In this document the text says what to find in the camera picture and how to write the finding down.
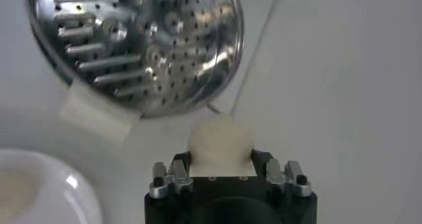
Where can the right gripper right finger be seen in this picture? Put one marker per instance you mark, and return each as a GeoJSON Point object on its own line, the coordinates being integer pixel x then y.
{"type": "Point", "coordinates": [280, 176]}

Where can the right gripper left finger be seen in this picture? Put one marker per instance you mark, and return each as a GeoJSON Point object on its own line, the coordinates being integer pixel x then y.
{"type": "Point", "coordinates": [171, 179]}

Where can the stainless steel steamer basket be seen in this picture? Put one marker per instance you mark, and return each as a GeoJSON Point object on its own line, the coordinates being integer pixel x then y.
{"type": "Point", "coordinates": [148, 47]}

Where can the white round plate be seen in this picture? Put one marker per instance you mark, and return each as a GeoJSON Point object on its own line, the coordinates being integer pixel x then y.
{"type": "Point", "coordinates": [66, 185]}

